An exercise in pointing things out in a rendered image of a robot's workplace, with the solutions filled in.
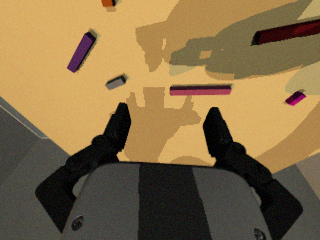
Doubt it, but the orange-brown rectangular block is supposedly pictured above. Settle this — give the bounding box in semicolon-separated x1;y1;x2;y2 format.
101;0;116;7

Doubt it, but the grey rod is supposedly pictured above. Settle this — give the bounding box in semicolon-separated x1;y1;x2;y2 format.
105;75;126;90

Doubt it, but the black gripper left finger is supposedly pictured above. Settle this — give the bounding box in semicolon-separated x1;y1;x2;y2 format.
35;102;131;234

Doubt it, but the dark red rod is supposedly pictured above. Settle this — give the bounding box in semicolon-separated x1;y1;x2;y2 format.
254;19;320;44

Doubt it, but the magenta rod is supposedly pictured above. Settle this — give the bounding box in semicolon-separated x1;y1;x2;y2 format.
285;91;306;106

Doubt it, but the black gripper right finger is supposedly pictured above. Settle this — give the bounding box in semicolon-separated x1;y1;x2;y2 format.
203;107;303;240

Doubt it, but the pink rod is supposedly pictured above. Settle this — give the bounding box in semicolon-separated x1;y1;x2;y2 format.
170;85;232;96

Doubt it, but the purple rod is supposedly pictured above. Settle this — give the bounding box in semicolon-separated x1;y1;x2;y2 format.
67;32;96;73

